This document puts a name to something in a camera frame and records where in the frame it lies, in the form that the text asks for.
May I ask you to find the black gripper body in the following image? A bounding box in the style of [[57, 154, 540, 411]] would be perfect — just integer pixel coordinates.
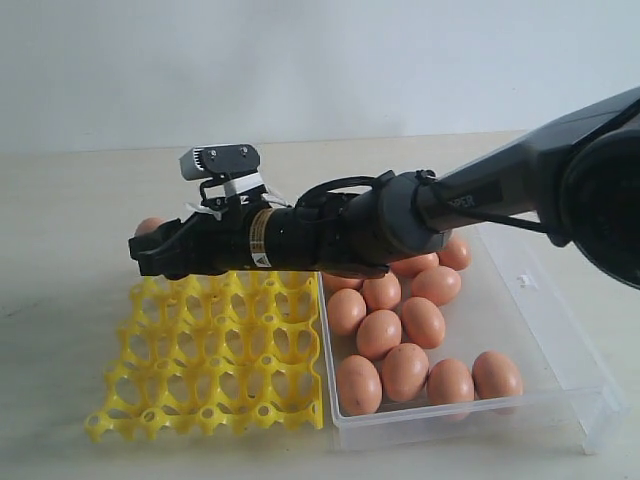
[[159, 202, 271, 280]]

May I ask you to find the brown egg one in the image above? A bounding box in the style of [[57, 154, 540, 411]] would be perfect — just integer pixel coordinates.
[[134, 217, 165, 237]]

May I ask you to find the brown egg seven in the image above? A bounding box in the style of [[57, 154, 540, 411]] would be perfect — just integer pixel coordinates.
[[401, 297, 446, 349]]

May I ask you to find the brown egg six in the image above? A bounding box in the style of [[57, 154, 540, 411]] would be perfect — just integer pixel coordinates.
[[322, 272, 364, 292]]

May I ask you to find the brown egg five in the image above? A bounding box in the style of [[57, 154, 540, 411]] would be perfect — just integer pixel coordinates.
[[361, 272, 402, 311]]

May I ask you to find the brown egg three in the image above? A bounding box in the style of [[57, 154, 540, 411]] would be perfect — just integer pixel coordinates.
[[390, 253, 440, 278]]

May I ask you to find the brown egg four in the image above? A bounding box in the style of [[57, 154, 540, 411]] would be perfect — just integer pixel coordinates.
[[410, 266, 461, 306]]

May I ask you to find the brown egg two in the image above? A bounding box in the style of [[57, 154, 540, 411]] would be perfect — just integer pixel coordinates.
[[437, 234, 472, 271]]

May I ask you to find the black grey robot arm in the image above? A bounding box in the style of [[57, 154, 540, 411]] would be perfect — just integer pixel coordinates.
[[129, 89, 639, 287]]

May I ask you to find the yellow plastic egg tray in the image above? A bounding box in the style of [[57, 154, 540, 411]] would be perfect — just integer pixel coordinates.
[[85, 272, 324, 441]]

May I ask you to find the brown egg nine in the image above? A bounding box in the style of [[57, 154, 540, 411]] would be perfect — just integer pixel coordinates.
[[356, 310, 402, 361]]

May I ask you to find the brown egg eleven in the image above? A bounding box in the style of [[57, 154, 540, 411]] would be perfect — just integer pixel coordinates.
[[336, 355, 383, 415]]

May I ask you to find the brown egg ten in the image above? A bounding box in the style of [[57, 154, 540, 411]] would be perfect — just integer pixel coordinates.
[[381, 343, 429, 402]]

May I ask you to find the brown egg twelve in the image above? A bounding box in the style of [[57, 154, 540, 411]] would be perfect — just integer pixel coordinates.
[[426, 358, 476, 406]]

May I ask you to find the brown egg thirteen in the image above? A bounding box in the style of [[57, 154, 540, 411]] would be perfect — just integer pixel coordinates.
[[471, 350, 524, 400]]

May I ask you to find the clear plastic container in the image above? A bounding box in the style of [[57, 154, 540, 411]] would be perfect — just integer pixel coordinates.
[[319, 224, 629, 454]]

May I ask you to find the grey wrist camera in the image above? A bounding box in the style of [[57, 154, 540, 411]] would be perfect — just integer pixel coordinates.
[[179, 144, 260, 181]]

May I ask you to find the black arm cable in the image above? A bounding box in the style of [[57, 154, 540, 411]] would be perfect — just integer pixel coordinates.
[[294, 169, 566, 236]]

